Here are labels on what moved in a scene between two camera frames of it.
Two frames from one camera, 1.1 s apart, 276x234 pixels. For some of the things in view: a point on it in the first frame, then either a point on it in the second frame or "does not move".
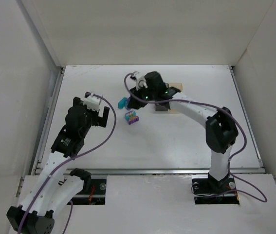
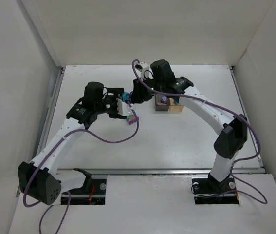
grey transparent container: [159, 107] does not move
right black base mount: [211, 191] does not move
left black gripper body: [92, 114] → [114, 103]
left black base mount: [94, 192] does not move
